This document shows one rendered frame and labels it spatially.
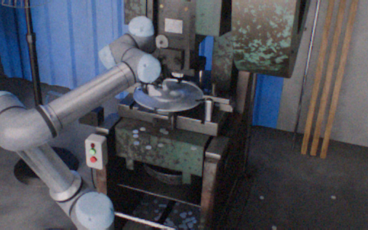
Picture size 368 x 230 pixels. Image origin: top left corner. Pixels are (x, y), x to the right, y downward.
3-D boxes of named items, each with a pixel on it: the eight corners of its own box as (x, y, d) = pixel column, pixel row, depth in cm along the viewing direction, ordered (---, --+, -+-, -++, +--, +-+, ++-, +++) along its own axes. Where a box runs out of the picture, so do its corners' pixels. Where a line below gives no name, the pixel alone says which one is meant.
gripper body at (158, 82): (162, 90, 154) (158, 67, 145) (139, 87, 156) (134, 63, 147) (168, 74, 158) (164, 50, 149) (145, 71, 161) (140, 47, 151)
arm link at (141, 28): (121, 24, 137) (142, 10, 140) (127, 49, 146) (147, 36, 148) (136, 35, 133) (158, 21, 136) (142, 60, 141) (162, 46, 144)
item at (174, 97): (149, 76, 200) (149, 74, 199) (211, 87, 190) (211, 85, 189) (121, 103, 176) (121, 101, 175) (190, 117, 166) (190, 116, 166)
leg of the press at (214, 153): (217, 287, 191) (238, 103, 150) (193, 279, 195) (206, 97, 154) (257, 170, 267) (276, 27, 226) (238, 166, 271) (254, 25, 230)
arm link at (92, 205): (89, 255, 136) (86, 221, 129) (69, 229, 145) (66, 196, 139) (122, 238, 142) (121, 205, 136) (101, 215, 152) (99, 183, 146)
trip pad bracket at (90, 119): (100, 150, 192) (97, 110, 183) (80, 145, 196) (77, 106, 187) (105, 143, 197) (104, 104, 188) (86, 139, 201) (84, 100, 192)
